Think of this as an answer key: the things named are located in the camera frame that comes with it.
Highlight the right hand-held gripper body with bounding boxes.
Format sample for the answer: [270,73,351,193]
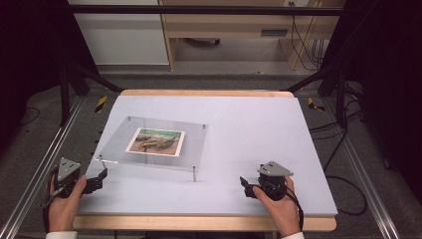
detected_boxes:
[256,160,295,202]

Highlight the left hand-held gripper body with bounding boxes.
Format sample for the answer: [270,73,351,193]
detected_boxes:
[49,157,83,200]

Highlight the clear acrylic photo frame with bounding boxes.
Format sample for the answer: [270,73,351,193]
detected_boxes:
[95,116,209,183]

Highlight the painted boats picture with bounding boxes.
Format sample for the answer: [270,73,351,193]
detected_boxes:
[124,126,186,158]

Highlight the person's right hand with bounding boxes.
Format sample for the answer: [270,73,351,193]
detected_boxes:
[252,175,302,238]

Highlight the person's left hand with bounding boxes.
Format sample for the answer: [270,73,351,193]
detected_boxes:
[48,174,89,233]

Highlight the white table board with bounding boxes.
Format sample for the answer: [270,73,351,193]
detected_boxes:
[76,95,339,217]

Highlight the wooden table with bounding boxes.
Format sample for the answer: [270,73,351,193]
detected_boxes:
[72,88,338,233]

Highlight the white left sleeve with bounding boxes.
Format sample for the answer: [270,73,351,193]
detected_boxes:
[45,230,80,239]

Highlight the yellow clamp left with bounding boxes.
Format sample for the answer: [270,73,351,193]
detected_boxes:
[95,95,108,115]

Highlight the yellow clamp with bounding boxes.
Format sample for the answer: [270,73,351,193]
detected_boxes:
[307,97,326,113]
[95,95,108,115]

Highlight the black metal stand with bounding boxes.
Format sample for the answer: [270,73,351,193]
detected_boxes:
[59,62,124,127]
[283,64,348,129]

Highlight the yellow clamp right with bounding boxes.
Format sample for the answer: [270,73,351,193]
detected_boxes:
[307,97,326,113]

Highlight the dark curtain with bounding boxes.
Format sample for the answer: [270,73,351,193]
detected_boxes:
[318,0,422,197]
[0,0,100,157]

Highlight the white cabinet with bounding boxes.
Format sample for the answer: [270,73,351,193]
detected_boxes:
[67,0,170,67]

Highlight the grey desk label plate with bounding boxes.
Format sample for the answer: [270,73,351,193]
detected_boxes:
[260,28,290,38]

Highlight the light wooden desk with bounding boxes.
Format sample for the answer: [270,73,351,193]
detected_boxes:
[157,0,347,72]

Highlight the aluminium floor rail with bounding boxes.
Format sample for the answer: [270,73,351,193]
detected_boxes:
[321,97,402,239]
[0,95,85,239]

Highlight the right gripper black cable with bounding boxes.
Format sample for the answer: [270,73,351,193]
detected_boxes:
[283,184,306,232]

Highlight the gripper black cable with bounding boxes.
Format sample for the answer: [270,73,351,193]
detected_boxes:
[40,167,65,234]
[283,184,306,232]

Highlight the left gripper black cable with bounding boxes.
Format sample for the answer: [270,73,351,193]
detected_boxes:
[40,167,65,234]

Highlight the thin black floor cable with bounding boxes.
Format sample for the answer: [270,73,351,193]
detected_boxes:
[19,106,41,127]

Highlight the black floor cables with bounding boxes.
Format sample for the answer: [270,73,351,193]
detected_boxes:
[308,99,369,217]

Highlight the hanging desk cables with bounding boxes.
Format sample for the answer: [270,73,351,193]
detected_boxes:
[289,1,328,72]

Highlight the black horizontal frame bar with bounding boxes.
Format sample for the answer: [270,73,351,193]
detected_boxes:
[67,4,344,17]

